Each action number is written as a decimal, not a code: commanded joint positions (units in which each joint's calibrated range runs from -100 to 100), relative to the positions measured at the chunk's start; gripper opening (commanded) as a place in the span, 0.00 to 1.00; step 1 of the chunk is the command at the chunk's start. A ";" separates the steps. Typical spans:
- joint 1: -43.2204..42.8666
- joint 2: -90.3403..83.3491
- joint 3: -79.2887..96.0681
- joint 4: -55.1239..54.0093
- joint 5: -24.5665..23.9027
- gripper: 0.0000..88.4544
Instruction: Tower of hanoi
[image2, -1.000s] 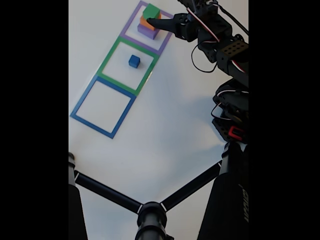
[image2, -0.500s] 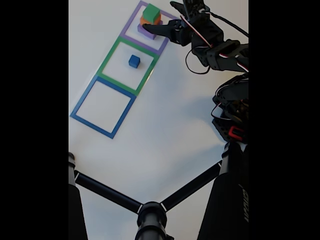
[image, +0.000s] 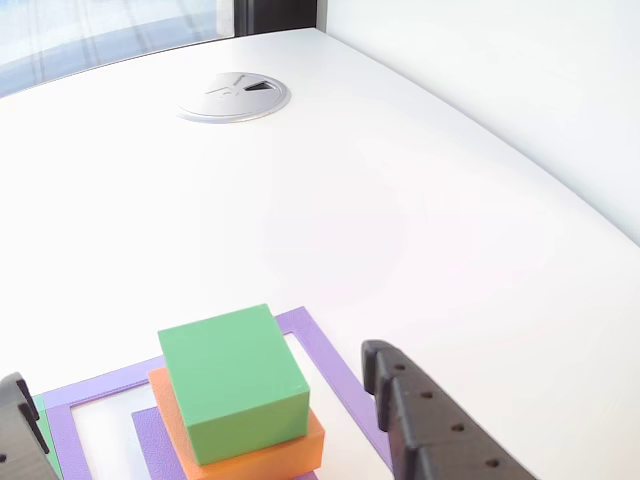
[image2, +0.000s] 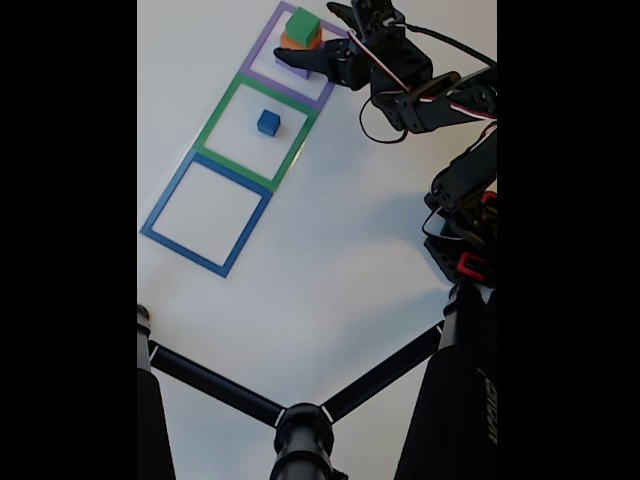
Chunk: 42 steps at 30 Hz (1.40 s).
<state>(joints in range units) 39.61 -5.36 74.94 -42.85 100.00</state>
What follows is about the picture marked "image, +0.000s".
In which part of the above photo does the green square block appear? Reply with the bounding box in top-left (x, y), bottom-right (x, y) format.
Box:
top-left (157, 303), bottom-right (311, 467)

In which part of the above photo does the green square frame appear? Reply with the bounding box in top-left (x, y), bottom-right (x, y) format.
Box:
top-left (32, 394), bottom-right (65, 480)

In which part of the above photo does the purple square frame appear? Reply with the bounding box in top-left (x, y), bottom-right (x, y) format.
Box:
top-left (39, 305), bottom-right (396, 480)

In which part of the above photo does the orange square block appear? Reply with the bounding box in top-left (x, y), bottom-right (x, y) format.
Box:
top-left (148, 367), bottom-right (326, 480)

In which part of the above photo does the purple square block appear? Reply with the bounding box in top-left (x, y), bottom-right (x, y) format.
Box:
top-left (131, 405), bottom-right (321, 480)

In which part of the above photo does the silver round cable grommet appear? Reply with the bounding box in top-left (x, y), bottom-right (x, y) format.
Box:
top-left (175, 71), bottom-right (292, 125)

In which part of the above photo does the dark window post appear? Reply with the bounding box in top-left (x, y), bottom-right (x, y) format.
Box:
top-left (233, 0), bottom-right (329, 37)

